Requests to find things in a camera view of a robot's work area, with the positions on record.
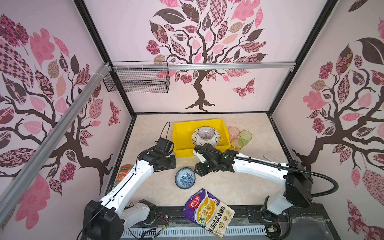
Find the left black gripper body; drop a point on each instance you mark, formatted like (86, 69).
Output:
(169, 163)

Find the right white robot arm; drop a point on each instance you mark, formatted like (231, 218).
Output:
(295, 182)

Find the purple seasoning packet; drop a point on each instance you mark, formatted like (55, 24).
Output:
(208, 212)

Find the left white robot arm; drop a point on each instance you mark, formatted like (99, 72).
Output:
(108, 218)

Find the yellow translucent cup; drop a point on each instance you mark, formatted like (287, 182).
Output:
(236, 144)

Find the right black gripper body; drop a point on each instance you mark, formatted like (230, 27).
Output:
(205, 167)

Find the blue floral bowl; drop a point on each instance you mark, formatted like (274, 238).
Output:
(185, 178)

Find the aluminium rail back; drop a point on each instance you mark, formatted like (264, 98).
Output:
(212, 66)

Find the black wire basket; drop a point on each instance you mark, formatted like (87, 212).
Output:
(138, 77)

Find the aluminium rail left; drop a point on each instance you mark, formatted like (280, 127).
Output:
(28, 173)

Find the green food packet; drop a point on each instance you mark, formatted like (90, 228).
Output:
(124, 170)

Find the yellow plastic bin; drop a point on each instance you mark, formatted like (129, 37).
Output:
(184, 134)

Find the yellow dotted plate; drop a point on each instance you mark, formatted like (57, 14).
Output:
(197, 141)

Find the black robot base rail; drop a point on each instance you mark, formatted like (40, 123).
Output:
(312, 223)

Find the white vent grille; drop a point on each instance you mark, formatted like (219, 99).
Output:
(193, 233)

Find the purple patterned bowl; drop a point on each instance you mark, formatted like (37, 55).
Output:
(206, 133)

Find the aluminium rail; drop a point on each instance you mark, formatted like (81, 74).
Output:
(28, 173)
(212, 66)

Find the pink translucent cup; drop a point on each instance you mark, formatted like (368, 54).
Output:
(233, 132)

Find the green translucent cup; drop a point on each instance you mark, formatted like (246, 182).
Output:
(245, 136)

